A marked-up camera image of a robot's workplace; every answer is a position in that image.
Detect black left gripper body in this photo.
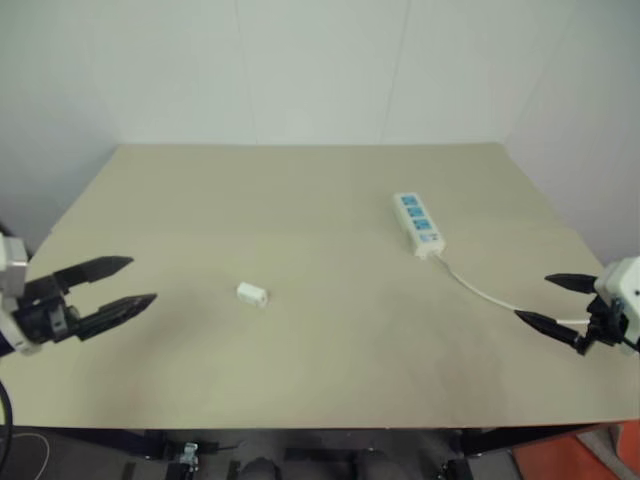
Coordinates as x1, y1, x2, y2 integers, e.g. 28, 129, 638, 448
10, 273, 82, 344

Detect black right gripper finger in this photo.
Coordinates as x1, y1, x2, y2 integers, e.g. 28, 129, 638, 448
513, 309, 587, 347
544, 272, 599, 296

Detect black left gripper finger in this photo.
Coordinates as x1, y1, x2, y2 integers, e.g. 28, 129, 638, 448
52, 255, 135, 294
74, 292, 159, 342

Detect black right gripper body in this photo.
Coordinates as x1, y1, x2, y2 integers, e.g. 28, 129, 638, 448
573, 294, 632, 357

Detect white plug adapter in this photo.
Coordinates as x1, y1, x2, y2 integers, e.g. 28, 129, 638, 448
235, 282, 270, 307

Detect white power strip blue sockets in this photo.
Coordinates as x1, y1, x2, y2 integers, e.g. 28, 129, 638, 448
392, 191, 446, 260

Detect orange floor mat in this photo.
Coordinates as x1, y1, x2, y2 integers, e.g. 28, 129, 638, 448
512, 422, 640, 480

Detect dark rounded robot leg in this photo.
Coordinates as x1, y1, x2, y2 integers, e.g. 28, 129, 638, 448
234, 455, 282, 480

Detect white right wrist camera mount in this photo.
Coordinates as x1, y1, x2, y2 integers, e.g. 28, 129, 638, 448
593, 255, 640, 351

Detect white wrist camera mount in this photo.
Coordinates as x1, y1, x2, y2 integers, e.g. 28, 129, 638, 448
0, 233, 46, 356
593, 255, 640, 351

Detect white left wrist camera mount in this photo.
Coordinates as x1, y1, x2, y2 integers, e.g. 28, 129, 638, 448
0, 233, 46, 356

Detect white power strip cable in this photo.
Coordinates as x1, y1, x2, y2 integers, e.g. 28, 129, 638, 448
432, 254, 591, 327

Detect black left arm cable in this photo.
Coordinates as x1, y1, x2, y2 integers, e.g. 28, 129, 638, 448
0, 379, 15, 480

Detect thin white floor cable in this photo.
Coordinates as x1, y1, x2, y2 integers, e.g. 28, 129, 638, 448
9, 432, 52, 480

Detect black table frame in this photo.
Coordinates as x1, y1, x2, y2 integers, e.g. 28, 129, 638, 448
124, 422, 621, 480

